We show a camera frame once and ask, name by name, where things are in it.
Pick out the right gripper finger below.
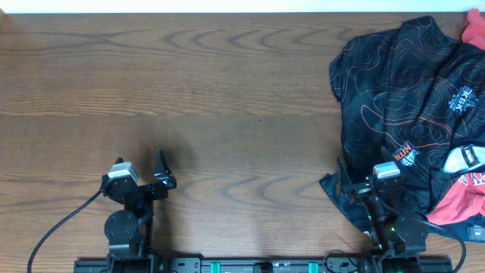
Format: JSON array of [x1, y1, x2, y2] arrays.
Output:
[[336, 157, 352, 193], [380, 146, 396, 162]]

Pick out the black orange patterned jersey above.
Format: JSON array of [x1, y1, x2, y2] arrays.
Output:
[[330, 16, 484, 243]]

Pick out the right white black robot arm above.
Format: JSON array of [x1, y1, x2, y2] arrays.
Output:
[[335, 147, 429, 272]]

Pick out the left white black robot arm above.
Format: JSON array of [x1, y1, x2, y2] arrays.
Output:
[[100, 150, 177, 272]]

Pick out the red printed t-shirt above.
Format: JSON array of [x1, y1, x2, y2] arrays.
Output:
[[426, 8, 485, 227]]

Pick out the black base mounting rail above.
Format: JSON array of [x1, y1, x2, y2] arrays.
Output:
[[73, 256, 453, 273]]

